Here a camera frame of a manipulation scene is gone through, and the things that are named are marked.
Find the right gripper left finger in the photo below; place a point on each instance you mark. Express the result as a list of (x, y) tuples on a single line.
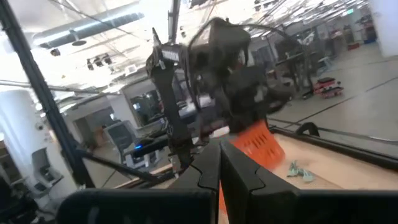
[(202, 168)]

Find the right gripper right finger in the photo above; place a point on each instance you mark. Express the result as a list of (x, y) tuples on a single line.
[(245, 180)]

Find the orange plastic basket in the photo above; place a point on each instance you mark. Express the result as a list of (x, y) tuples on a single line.
[(258, 146)]

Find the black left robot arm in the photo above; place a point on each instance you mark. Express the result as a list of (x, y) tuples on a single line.
[(172, 109)]

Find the red tool cart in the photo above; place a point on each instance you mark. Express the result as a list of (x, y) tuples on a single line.
[(328, 87)]

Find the silver ceiling duct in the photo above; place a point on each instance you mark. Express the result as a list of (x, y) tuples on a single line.
[(90, 29)]

